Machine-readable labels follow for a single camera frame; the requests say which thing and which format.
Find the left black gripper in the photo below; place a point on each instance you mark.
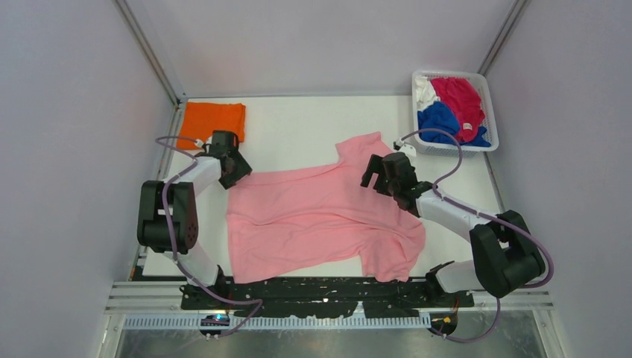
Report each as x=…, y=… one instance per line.
x=242, y=170

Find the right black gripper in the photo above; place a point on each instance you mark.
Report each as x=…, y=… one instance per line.
x=375, y=165

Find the pink t shirt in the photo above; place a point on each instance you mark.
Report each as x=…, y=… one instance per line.
x=279, y=222

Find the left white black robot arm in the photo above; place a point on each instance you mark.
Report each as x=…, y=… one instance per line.
x=168, y=217

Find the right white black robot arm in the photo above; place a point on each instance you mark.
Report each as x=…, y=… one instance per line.
x=505, y=257

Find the folded orange t shirt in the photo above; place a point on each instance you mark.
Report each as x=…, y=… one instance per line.
x=201, y=119

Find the blue t shirt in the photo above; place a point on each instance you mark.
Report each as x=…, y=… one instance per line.
x=439, y=116

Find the white t shirt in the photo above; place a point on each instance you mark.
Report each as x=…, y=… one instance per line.
x=424, y=92

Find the white plastic basket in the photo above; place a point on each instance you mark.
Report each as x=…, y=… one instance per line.
x=437, y=142

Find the magenta t shirt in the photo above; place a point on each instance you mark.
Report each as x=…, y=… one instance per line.
x=464, y=101

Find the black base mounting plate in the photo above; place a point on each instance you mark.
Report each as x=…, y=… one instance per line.
x=323, y=297

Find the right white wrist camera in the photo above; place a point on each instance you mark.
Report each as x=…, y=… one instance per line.
x=405, y=148

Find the aluminium frame rail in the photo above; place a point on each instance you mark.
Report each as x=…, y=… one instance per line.
x=137, y=20

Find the white slotted cable duct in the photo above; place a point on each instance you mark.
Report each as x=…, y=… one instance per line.
x=224, y=322

